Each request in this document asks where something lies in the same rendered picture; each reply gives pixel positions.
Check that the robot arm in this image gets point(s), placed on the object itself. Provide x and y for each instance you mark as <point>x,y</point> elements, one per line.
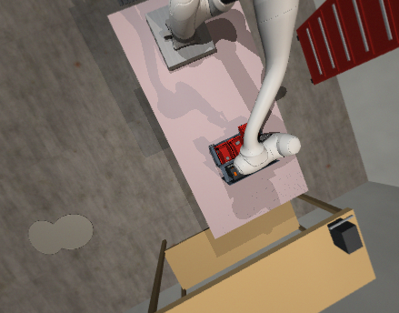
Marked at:
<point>275,21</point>

